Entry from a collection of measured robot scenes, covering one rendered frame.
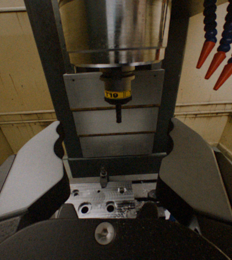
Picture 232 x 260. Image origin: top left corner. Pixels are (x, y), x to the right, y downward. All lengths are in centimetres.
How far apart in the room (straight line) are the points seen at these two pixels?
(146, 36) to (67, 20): 10
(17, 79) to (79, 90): 66
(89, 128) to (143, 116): 31
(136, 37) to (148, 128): 68
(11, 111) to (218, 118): 178
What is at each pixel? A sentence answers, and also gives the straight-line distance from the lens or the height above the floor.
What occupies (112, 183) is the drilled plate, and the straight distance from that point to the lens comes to 66.
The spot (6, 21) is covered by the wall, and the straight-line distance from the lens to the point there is 127.
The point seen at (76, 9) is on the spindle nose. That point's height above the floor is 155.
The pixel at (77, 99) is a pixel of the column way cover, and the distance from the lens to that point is 75.
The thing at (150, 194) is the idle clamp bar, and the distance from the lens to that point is 67.
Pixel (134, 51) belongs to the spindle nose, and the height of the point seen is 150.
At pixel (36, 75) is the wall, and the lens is 123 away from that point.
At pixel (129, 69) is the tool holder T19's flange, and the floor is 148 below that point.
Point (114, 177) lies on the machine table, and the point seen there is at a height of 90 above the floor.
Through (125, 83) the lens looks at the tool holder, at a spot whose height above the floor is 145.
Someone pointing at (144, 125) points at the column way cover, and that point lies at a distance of 82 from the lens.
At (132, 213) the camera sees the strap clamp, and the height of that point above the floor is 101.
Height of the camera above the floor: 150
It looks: 30 degrees down
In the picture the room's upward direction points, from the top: 3 degrees counter-clockwise
